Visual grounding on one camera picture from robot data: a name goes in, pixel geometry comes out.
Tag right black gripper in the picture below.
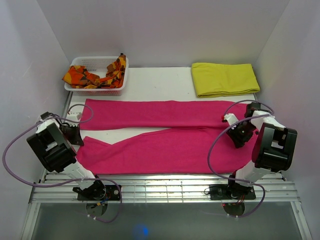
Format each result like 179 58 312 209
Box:
226 120 257 149

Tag pink trousers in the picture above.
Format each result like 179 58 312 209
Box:
77 99 257 175

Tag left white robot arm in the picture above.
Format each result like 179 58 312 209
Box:
26 112 107 201

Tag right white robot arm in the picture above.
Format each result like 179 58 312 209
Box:
222 102 298 199

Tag orange patterned trousers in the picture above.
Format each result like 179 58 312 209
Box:
61 52 127 90

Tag folded yellow trousers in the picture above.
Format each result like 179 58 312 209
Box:
191 62 261 98

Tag white plastic basket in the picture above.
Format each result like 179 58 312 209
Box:
64 56 130 98

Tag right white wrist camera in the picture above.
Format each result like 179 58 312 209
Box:
221 113 239 129

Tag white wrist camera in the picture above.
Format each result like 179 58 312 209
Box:
221 113 239 129
66 112 82 125

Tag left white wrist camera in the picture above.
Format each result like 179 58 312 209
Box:
66 112 82 125

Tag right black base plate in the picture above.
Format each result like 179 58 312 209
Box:
203 184 256 200

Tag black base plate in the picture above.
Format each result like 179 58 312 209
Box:
76 184 120 202
203 184 256 200

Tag aluminium frame rail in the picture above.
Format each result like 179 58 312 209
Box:
21 172 312 240

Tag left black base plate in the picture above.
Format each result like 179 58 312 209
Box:
76 184 120 202

